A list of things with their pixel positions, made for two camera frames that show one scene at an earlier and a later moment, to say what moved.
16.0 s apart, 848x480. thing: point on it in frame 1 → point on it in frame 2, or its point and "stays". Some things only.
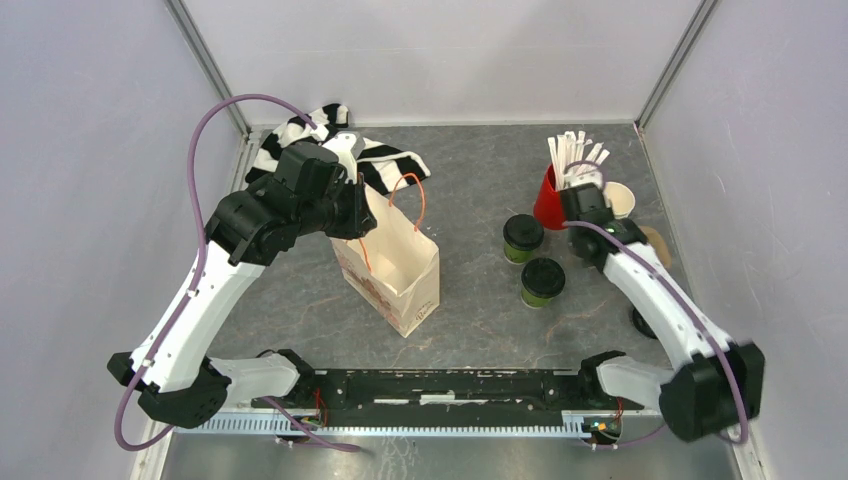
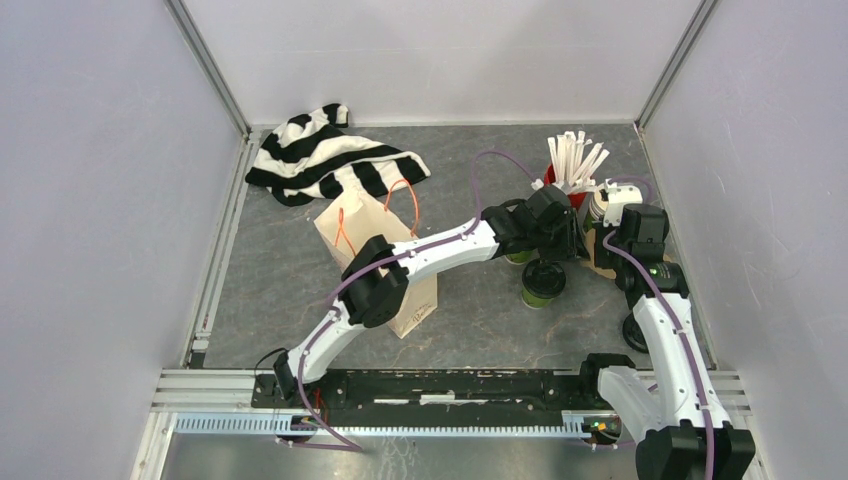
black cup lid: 542,277 stays
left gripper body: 344,208 → 561,239
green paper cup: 534,301 stays
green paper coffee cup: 517,256 stays
